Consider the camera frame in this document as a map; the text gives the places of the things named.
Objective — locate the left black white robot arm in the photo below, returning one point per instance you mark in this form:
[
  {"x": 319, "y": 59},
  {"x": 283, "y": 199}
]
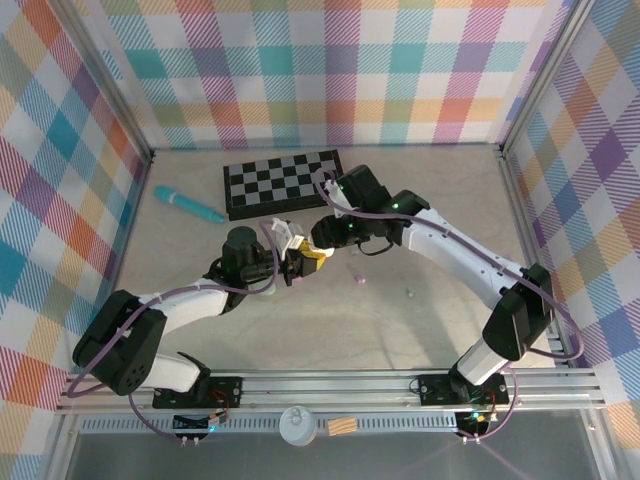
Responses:
[{"x": 175, "y": 305}]

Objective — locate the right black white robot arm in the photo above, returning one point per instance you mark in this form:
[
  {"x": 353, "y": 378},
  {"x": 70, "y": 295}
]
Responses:
[{"x": 460, "y": 245}]

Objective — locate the black grey folding chessboard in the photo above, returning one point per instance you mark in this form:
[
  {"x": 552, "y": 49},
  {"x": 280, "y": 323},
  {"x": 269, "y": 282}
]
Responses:
[{"x": 280, "y": 182}]

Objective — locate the teal marker pen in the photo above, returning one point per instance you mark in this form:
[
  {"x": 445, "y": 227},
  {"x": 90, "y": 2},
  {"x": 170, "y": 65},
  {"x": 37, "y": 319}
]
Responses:
[{"x": 172, "y": 196}]

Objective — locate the orange striped label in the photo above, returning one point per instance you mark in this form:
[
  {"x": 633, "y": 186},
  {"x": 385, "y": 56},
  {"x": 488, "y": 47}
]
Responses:
[{"x": 342, "y": 426}]

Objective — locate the white round cap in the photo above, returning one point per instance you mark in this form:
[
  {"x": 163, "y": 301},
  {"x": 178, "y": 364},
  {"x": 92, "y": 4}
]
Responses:
[{"x": 298, "y": 430}]

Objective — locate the small black circuit board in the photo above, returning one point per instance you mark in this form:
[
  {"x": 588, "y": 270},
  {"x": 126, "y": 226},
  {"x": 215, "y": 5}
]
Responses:
[
  {"x": 200, "y": 422},
  {"x": 475, "y": 419}
]

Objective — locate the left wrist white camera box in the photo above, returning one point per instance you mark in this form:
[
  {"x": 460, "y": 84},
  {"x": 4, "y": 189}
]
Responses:
[{"x": 287, "y": 237}]

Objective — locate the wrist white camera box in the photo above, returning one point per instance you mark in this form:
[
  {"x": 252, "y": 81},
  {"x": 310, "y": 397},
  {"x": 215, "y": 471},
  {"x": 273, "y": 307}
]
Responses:
[
  {"x": 287, "y": 237},
  {"x": 340, "y": 197}
]

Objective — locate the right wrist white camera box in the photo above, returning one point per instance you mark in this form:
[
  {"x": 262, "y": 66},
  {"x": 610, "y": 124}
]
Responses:
[{"x": 340, "y": 197}]

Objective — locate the aluminium side rail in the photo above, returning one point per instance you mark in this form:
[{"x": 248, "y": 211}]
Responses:
[
  {"x": 127, "y": 240},
  {"x": 526, "y": 235}
]

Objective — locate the aluminium mounting rail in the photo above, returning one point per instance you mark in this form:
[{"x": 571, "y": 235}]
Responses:
[{"x": 325, "y": 387}]

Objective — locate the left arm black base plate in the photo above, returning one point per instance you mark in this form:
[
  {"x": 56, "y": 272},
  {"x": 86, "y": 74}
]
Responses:
[{"x": 225, "y": 390}]

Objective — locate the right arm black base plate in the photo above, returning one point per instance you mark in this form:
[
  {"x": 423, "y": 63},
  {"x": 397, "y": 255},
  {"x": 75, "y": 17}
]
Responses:
[{"x": 435, "y": 390}]

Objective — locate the aluminium frame post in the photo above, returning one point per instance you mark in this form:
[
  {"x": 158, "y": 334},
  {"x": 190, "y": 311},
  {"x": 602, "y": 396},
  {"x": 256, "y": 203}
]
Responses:
[
  {"x": 545, "y": 75},
  {"x": 107, "y": 82}
]

